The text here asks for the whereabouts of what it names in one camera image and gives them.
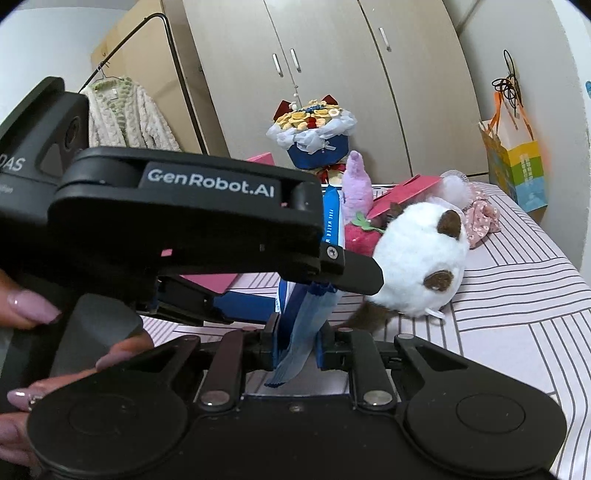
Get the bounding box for pink strawberry plush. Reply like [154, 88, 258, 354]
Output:
[345, 212, 386, 257]

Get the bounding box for blue tissue pack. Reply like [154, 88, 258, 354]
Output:
[264, 186, 348, 387]

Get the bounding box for white brown plush toy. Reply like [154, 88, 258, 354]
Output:
[344, 202, 470, 333]

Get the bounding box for pink red envelope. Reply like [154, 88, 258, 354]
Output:
[367, 175, 442, 219]

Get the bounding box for purple plush toy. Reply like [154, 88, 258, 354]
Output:
[342, 150, 374, 223]

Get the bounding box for pink storage box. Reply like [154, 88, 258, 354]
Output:
[151, 151, 293, 324]

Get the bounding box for left hand pink nails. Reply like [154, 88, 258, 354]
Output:
[1, 273, 153, 478]

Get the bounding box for cream knitted cardigan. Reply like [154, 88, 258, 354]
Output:
[81, 77, 180, 151]

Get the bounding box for pink sequin plush item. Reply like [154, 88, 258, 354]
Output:
[438, 170, 501, 249]

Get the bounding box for flower bouquet blue wrap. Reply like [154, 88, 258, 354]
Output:
[266, 95, 358, 185]

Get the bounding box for striped bed sheet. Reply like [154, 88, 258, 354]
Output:
[138, 180, 591, 476]

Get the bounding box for colourful paper gift bag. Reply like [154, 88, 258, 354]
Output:
[479, 92, 548, 213]

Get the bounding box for beige wardrobe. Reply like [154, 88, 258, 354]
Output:
[90, 0, 491, 176]

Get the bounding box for black clothes rack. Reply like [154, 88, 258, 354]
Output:
[86, 1, 211, 153]

